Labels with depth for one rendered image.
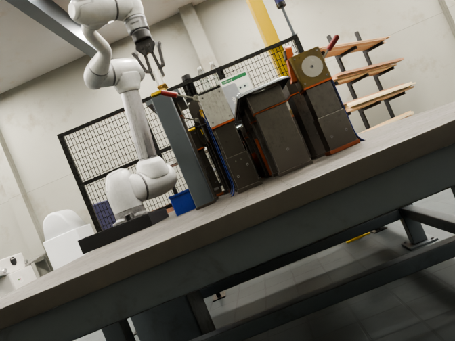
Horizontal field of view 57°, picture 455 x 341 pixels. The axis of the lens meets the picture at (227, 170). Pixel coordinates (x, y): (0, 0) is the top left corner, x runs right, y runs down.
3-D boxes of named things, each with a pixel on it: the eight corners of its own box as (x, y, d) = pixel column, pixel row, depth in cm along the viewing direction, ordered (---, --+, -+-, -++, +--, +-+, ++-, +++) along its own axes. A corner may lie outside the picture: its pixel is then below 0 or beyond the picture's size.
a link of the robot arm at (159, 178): (137, 201, 234) (170, 189, 247) (150, 201, 221) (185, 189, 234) (97, 65, 226) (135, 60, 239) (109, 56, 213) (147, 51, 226)
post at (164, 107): (215, 202, 153) (168, 91, 154) (196, 210, 153) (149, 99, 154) (216, 201, 160) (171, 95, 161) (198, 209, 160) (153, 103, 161)
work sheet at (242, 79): (263, 107, 308) (246, 69, 308) (234, 120, 307) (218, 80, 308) (263, 107, 310) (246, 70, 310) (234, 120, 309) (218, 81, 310)
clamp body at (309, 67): (369, 140, 142) (327, 41, 143) (331, 155, 142) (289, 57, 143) (361, 142, 151) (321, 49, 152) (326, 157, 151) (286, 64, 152)
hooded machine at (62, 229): (110, 270, 858) (82, 202, 861) (98, 279, 790) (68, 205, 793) (77, 283, 863) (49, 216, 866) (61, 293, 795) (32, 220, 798)
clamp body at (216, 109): (263, 185, 143) (221, 86, 144) (231, 198, 143) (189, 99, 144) (261, 184, 150) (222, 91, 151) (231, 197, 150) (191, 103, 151)
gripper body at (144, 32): (128, 33, 168) (137, 55, 167) (147, 25, 168) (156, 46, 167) (132, 39, 175) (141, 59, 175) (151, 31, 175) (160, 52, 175)
